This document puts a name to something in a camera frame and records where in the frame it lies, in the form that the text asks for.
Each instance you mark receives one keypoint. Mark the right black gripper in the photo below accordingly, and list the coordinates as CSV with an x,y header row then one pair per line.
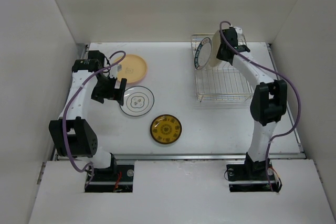
x,y
219,54

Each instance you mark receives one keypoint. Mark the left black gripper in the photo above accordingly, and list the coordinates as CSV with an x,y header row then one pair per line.
x,y
113,93

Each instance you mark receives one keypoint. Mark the yellow black patterned plate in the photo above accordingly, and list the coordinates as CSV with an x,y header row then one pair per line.
x,y
166,129

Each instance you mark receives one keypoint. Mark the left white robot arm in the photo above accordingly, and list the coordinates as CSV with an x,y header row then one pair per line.
x,y
71,133

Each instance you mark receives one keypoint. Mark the white plate green rim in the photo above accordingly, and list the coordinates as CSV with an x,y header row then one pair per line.
x,y
203,53

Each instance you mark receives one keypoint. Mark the cream white plate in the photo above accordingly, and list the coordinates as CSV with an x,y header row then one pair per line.
x,y
216,43

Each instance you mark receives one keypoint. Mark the pink plate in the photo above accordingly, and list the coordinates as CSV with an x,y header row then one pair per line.
x,y
135,74

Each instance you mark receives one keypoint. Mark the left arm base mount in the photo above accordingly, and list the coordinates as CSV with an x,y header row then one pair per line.
x,y
108,180

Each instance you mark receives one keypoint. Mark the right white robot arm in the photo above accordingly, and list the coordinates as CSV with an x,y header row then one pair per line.
x,y
267,107

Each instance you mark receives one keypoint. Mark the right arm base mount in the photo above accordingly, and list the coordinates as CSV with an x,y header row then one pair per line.
x,y
242,179

